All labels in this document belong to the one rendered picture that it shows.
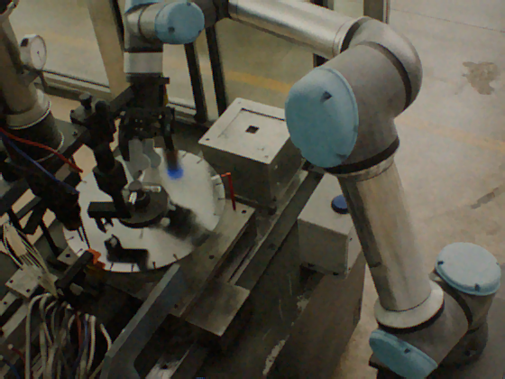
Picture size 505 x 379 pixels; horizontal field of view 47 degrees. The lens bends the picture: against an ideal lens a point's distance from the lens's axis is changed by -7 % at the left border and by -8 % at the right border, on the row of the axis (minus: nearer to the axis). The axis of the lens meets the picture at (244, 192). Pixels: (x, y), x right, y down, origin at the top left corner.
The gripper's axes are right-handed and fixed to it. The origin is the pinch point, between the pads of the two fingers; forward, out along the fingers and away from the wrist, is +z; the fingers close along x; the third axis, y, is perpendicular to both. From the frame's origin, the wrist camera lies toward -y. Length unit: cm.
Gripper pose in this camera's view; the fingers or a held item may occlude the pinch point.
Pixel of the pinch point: (135, 176)
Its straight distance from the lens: 121.1
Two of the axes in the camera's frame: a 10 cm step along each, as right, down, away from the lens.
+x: 5.3, -2.0, 8.2
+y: 8.5, 1.5, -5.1
